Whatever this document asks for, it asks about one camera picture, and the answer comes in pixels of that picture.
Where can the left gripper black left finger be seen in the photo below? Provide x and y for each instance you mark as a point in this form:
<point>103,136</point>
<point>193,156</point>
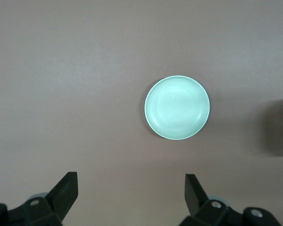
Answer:
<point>61,197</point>

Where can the pale green round plate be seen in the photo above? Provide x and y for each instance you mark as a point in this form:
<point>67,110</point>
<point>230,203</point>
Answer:
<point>177,107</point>

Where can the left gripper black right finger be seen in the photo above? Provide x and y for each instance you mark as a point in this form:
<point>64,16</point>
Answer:
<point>195,200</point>

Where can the brown table cloth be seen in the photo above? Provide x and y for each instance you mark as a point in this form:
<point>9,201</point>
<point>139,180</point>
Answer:
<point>73,94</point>

